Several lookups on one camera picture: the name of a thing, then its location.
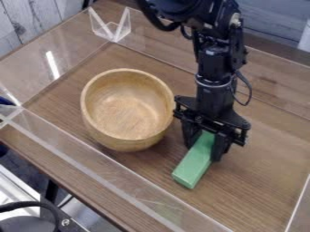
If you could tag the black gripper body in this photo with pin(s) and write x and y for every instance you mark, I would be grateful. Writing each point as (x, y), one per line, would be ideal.
(211, 108)

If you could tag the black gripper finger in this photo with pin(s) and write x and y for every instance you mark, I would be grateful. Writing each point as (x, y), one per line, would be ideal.
(220, 146)
(191, 132)

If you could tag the green rectangular block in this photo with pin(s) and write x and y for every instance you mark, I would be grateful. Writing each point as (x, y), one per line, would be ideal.
(196, 161)

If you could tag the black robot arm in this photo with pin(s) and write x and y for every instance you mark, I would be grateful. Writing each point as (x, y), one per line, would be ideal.
(211, 23)

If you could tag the brown wooden bowl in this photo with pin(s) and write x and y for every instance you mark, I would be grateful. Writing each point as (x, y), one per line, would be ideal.
(127, 108)

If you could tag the clear acrylic tray walls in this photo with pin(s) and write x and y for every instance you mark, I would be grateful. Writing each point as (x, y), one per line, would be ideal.
(250, 191)

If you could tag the blue object at edge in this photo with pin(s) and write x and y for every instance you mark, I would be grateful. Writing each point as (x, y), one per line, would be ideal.
(5, 101)

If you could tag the clear acrylic corner bracket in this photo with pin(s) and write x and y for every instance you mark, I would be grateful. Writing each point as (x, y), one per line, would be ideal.
(109, 31)

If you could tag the black metal table frame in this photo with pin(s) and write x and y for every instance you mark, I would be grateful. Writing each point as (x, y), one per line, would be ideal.
(56, 197)

